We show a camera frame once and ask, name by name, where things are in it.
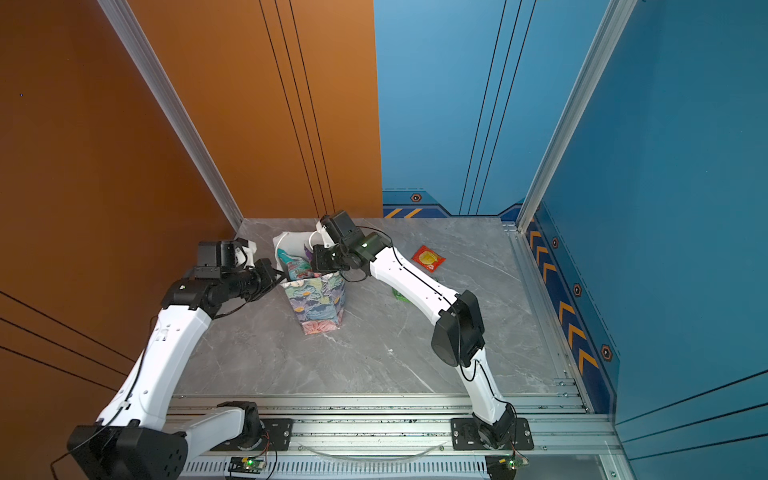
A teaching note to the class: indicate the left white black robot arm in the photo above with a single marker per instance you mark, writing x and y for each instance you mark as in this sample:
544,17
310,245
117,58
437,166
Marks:
128,439

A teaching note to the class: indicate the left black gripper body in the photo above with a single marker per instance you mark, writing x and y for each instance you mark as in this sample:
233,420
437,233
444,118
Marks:
257,281

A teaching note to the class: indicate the floral paper gift bag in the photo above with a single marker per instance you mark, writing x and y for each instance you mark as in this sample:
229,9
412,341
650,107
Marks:
318,301

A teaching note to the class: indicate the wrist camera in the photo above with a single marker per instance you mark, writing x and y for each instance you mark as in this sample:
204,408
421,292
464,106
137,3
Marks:
339,229
231,254

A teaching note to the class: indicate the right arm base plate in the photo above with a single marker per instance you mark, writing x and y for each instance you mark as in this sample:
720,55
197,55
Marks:
468,434

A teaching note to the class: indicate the left circuit board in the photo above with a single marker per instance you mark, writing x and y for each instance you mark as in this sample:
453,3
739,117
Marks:
245,466

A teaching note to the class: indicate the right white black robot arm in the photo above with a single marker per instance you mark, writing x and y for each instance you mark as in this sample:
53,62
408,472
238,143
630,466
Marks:
458,327

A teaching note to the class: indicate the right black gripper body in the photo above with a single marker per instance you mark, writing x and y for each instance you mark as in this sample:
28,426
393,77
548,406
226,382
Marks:
333,258

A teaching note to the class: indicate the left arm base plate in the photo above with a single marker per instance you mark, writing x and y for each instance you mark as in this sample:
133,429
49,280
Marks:
273,433

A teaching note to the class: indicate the teal snack bag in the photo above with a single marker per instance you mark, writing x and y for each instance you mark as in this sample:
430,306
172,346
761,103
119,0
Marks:
296,267

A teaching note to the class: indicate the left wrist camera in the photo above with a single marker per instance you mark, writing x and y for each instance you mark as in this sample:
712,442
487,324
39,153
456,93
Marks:
231,254

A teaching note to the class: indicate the circuit board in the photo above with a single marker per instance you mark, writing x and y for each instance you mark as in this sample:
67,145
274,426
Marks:
504,467
245,466

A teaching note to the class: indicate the right circuit board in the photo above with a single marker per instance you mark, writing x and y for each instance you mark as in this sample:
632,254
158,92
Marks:
504,467

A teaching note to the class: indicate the green white snack bag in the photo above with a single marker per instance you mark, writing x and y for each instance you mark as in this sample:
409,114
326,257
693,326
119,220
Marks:
399,296

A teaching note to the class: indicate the small red snack packet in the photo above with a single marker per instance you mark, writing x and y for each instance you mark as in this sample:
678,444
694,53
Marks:
428,258

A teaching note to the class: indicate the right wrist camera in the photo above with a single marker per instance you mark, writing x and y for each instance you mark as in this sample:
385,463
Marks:
339,229

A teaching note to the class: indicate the aluminium rail frame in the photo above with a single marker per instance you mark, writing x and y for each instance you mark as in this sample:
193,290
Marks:
408,436

